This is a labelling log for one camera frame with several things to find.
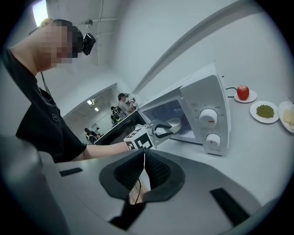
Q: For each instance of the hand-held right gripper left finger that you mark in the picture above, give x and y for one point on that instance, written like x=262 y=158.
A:
x=87 y=195

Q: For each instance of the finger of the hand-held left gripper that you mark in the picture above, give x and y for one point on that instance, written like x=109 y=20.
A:
x=163 y=135
x=162 y=122

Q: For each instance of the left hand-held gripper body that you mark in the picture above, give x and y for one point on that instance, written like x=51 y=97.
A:
x=140 y=141

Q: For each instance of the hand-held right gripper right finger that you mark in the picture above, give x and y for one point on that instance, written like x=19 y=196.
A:
x=195 y=202

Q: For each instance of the white bowl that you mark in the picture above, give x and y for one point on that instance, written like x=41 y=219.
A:
x=175 y=124

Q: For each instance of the white microwave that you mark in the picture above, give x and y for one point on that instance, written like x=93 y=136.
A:
x=206 y=91

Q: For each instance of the person's left forearm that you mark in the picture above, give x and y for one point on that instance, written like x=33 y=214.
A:
x=105 y=150

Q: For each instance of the white plate of pale food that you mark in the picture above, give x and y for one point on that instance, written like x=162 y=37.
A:
x=287 y=117

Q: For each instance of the grey table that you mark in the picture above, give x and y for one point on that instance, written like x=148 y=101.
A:
x=241 y=147

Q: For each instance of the red apple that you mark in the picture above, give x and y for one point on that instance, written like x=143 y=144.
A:
x=243 y=92

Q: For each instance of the person's black shirt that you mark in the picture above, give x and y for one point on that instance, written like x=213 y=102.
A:
x=43 y=119

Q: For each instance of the white plate of green beans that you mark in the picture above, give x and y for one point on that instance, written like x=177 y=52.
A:
x=264 y=112

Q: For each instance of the person's head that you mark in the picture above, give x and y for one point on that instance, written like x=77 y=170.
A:
x=43 y=50

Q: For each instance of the ceiling light panel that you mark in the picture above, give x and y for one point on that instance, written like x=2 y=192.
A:
x=40 y=11

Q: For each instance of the black head-worn camera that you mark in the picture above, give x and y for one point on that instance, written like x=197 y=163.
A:
x=88 y=43

